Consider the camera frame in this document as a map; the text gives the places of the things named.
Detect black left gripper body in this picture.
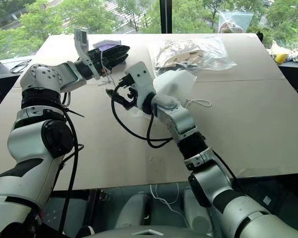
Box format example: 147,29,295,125
88,48,109,74

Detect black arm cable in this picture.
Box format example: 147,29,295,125
56,91,85,238
111,78,175,149

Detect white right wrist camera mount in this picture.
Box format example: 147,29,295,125
124,61,156,113

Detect black window frame post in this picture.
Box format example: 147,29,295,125
159,0,174,34

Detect clear bag of cardboard pieces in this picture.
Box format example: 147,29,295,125
148,35,238,75

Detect purple cloth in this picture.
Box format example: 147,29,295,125
92,39,122,49

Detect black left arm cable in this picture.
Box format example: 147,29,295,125
56,91,85,238

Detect clear zip bag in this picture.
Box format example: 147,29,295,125
218,10,254,34

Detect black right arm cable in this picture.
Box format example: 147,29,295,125
111,78,175,149

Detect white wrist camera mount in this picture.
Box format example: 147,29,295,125
74,28,101,81
124,61,156,113

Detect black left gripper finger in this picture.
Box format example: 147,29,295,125
102,45,131,60
104,55,129,71

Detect black side desk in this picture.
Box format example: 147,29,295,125
0,52,33,118

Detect yellow object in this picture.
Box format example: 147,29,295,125
275,53,289,64

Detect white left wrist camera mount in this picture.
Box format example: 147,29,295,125
74,28,101,81

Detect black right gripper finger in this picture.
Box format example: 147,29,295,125
106,87,126,99
113,95,133,111

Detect black cables on side desk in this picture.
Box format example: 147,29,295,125
9,59,32,74

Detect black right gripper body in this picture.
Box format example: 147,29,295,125
116,83,140,110

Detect silver robot torso top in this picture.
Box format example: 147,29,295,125
76,224,216,238

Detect thin white cable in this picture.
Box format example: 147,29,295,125
149,182,190,225

